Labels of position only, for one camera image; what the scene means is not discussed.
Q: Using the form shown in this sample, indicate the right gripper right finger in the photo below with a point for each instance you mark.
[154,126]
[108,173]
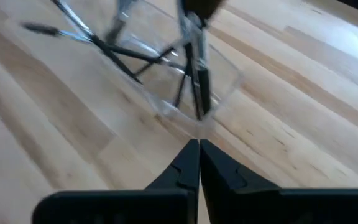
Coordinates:
[222,186]

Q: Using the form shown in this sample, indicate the black fan makeup brush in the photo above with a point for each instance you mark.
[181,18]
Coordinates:
[204,87]

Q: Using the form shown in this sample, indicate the clear acrylic organizer box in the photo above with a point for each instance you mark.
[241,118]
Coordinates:
[163,107]

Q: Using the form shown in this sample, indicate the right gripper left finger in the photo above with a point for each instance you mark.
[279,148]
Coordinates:
[182,174]

